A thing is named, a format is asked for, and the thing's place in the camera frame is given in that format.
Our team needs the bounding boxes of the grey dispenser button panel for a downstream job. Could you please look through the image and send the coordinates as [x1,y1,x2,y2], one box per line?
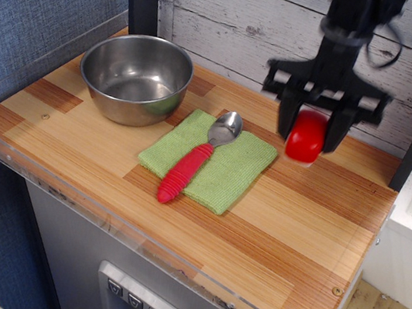
[98,260,177,309]

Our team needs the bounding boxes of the green cloth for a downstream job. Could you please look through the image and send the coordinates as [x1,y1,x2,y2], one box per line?
[138,109,278,215]

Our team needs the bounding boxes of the red toy cake slice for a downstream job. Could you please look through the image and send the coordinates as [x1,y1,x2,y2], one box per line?
[284,109,328,167]

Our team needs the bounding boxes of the clear acrylic table guard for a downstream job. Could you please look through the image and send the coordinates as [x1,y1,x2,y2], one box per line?
[0,0,412,309]

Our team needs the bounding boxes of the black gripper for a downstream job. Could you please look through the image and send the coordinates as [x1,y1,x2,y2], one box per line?
[263,26,392,154]

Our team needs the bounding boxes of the silver toy fridge cabinet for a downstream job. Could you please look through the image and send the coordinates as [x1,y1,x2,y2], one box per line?
[27,183,227,309]

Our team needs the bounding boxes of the stainless steel bowl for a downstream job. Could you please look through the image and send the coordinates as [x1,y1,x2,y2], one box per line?
[80,34,194,127]

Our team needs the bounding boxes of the red handled metal spoon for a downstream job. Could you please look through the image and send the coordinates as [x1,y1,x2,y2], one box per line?
[156,112,243,203]

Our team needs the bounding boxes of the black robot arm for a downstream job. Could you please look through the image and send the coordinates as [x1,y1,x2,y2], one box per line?
[263,0,405,153]

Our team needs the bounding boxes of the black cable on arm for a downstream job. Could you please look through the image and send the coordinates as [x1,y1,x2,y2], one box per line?
[360,7,409,73]

